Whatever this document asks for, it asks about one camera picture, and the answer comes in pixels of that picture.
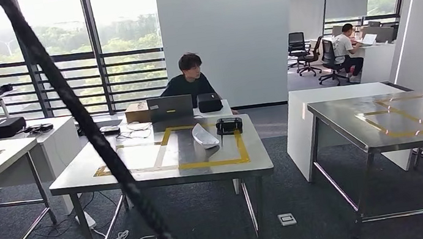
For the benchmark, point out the white curved plastic part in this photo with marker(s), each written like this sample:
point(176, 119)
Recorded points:
point(205, 136)

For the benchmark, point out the black hard case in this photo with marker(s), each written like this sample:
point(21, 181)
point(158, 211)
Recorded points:
point(210, 102)
point(6, 128)

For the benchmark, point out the black open holder device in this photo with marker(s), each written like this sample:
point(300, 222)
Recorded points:
point(228, 126)

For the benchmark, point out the person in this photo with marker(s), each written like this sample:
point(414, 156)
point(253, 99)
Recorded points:
point(343, 48)
point(189, 86)

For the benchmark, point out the grey laptop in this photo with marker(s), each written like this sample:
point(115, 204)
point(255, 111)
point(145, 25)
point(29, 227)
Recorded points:
point(170, 107)

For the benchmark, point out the brown cardboard box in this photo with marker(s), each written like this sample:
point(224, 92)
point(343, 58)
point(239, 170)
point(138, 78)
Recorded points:
point(137, 113)

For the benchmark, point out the black power adapter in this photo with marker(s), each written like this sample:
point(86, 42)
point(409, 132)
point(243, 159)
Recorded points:
point(110, 130)

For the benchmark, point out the black window railing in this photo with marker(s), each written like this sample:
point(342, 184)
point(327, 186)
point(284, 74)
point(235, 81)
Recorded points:
point(126, 62)

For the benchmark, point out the black office chair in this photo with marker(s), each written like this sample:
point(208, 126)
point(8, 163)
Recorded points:
point(328, 60)
point(311, 56)
point(296, 44)

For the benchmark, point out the floor socket plate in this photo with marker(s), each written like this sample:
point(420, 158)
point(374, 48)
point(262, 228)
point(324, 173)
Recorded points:
point(287, 219)

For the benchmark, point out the white power strip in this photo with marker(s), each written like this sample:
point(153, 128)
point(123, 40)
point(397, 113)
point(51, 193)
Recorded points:
point(87, 221)

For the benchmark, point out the black small devices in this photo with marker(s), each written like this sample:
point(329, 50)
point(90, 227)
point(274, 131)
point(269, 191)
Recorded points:
point(39, 128)

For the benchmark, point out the white office desk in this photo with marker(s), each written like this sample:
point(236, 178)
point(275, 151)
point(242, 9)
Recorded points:
point(377, 62)

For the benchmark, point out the silver laptop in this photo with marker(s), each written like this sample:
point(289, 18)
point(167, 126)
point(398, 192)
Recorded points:
point(369, 39)

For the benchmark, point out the black battery box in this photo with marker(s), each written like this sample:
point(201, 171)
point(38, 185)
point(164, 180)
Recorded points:
point(6, 88)

